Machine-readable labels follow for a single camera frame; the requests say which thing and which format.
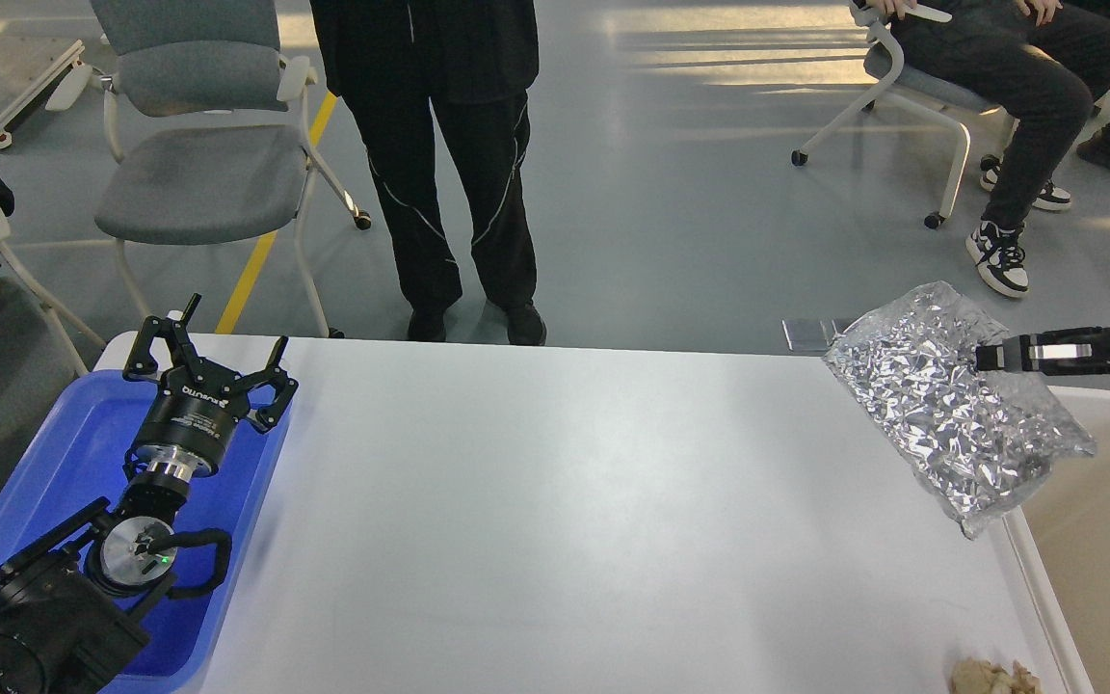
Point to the beige plastic bin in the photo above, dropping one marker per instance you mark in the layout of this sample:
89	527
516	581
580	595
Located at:
1062	540

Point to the metal floor plate right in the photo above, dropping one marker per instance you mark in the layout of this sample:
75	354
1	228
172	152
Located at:
839	326

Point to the white chair at left edge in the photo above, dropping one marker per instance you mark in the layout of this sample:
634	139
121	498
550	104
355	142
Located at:
55	312

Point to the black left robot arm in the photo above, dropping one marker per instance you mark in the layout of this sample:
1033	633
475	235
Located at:
120	527

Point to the metal floor plate left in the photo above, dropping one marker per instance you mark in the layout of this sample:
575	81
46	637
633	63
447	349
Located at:
809	335

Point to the metal floor plate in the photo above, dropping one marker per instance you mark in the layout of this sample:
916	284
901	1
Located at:
839	326
809	335

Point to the blue plastic tray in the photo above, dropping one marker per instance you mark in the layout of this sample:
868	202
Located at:
75	458

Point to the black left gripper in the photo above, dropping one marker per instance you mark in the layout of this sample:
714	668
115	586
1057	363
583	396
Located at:
184	419

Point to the seated person black trousers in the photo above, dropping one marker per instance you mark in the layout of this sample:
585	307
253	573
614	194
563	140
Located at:
1046	63

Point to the crumpled beige paper ball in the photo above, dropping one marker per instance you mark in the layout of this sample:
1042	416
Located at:
982	676

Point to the silver foil bag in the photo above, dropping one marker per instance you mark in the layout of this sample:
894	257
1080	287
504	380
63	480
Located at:
981	442

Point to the grey white chair right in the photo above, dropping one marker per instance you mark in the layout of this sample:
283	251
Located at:
923	95

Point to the grey office chair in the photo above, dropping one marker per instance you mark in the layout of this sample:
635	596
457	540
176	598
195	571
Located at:
206	185

